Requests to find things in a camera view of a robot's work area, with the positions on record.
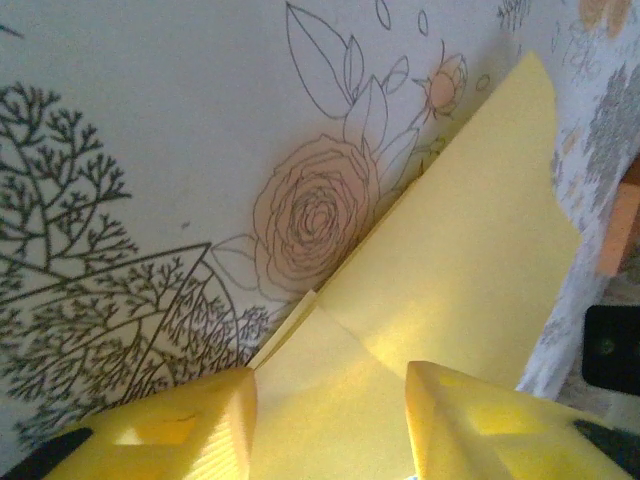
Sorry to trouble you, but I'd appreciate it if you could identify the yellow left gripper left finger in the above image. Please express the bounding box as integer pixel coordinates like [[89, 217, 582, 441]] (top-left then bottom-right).
[[0, 367, 259, 480]]

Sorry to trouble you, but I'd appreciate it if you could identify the orange wooden base board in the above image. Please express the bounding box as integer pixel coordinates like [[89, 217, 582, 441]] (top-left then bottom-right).
[[596, 154, 640, 277]]

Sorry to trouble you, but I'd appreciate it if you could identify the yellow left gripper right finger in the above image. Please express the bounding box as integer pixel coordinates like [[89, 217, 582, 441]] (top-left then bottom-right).
[[404, 359, 640, 480]]

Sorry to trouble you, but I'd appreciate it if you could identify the floral table cover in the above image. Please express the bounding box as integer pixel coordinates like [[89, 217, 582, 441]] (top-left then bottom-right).
[[0, 0, 640, 480]]

